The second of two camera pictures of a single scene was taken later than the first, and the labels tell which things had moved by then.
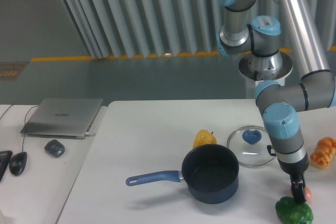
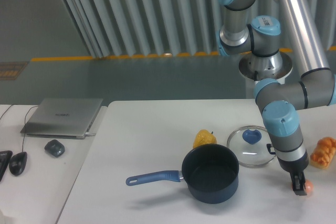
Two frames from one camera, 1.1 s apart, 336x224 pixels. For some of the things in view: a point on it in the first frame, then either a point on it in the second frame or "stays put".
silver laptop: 69,118 stays put
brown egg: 307,193 → 309,187
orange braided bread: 323,152 stays put
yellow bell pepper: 203,137 stays put
